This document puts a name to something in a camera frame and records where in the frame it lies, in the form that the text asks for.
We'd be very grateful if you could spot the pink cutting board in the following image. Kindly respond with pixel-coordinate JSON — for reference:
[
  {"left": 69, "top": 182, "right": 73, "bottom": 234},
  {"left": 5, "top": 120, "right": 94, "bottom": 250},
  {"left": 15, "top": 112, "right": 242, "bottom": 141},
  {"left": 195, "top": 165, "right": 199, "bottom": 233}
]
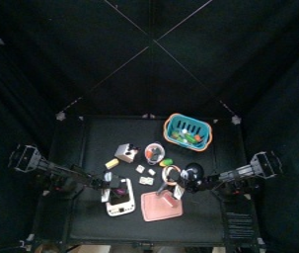
[{"left": 140, "top": 189, "right": 186, "bottom": 223}]

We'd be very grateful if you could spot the yellow toy butter block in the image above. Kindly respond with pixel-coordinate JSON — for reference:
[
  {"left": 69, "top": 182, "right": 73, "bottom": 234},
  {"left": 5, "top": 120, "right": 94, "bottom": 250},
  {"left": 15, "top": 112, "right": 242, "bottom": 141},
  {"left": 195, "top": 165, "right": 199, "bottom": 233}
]
[{"left": 104, "top": 157, "right": 122, "bottom": 170}]

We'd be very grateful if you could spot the small white box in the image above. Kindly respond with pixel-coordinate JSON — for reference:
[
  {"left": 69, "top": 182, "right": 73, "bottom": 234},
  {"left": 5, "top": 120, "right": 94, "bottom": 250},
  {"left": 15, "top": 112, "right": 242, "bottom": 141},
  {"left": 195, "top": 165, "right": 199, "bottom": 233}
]
[{"left": 114, "top": 142, "right": 140, "bottom": 164}]

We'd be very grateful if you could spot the black round toy pan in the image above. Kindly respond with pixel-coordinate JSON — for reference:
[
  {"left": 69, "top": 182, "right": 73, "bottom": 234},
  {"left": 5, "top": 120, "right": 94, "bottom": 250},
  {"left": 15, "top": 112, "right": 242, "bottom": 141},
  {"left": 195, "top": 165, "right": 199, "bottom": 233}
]
[{"left": 183, "top": 162, "right": 206, "bottom": 182}]

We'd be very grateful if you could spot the white rectangular tile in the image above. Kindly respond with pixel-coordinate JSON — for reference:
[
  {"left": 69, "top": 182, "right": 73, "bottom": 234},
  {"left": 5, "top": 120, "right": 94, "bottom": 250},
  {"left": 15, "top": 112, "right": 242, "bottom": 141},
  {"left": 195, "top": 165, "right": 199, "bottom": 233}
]
[{"left": 138, "top": 176, "right": 155, "bottom": 187}]

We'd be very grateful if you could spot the teal basket with orange rim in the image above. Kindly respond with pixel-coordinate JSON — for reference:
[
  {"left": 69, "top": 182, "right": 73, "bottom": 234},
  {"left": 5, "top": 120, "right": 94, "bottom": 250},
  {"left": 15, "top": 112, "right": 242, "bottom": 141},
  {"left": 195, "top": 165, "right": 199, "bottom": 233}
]
[{"left": 162, "top": 113, "right": 215, "bottom": 153}]

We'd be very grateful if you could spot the green yellow toy fruit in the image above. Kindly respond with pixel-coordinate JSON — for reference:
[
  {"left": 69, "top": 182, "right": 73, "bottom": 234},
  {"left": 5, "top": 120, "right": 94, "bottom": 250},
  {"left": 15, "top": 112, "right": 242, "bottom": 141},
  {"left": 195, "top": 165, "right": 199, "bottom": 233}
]
[{"left": 158, "top": 157, "right": 175, "bottom": 168}]

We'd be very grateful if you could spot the white toy tray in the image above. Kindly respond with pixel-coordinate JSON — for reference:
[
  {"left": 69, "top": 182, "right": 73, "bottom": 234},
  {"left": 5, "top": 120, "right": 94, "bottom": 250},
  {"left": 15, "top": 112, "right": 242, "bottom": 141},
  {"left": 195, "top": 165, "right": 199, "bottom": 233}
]
[{"left": 104, "top": 177, "right": 138, "bottom": 217}]

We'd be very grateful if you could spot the grey toy utensil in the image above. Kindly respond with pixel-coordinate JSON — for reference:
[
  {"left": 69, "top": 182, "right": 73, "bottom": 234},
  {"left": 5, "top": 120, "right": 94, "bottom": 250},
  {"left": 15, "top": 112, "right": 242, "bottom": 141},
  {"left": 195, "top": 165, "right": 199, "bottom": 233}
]
[{"left": 154, "top": 183, "right": 170, "bottom": 198}]

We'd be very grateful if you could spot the white orange rimmed plate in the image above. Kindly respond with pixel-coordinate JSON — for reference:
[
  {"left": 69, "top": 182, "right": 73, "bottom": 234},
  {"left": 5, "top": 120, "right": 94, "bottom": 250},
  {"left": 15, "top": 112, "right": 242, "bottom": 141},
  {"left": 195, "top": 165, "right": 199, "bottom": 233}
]
[{"left": 160, "top": 164, "right": 183, "bottom": 187}]

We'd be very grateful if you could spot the white text label sticker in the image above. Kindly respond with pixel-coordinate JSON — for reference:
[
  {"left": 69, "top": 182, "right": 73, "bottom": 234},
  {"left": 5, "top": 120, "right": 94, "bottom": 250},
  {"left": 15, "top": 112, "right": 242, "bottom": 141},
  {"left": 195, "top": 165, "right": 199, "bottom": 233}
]
[{"left": 223, "top": 211, "right": 256, "bottom": 245}]

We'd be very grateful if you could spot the green toy vegetable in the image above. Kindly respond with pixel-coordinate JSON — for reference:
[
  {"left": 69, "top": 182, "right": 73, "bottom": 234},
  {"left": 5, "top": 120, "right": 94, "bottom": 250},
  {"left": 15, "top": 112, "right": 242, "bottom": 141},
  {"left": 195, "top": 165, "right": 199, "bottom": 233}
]
[{"left": 182, "top": 132, "right": 199, "bottom": 144}]

